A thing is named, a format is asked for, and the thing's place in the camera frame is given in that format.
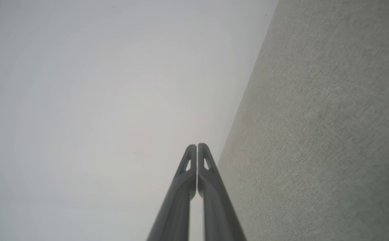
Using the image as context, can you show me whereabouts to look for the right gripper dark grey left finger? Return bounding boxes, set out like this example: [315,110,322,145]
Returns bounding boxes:
[147,144,197,241]

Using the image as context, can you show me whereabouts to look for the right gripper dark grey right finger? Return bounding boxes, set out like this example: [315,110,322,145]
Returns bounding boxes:
[198,143,247,241]

